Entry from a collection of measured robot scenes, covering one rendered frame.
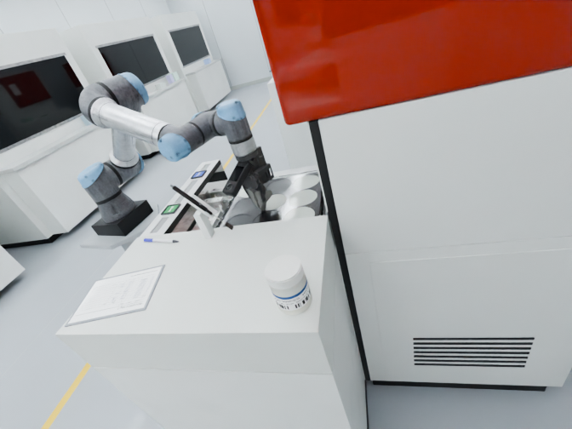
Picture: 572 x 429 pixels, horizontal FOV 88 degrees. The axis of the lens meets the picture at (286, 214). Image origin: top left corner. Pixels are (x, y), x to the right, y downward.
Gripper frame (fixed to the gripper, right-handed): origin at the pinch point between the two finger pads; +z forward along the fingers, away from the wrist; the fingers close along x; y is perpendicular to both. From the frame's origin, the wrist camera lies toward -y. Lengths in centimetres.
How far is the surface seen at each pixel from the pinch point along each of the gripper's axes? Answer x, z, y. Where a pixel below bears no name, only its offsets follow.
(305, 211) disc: -15.1, 1.3, 4.9
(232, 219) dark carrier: 7.9, 1.4, -7.1
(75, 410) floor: 96, 91, -92
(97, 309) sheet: 5, -6, -53
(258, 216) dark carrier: -0.7, 1.4, -2.7
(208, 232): -2.6, -7.2, -21.9
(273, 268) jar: -36.9, -14.7, -29.3
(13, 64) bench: 380, -81, 40
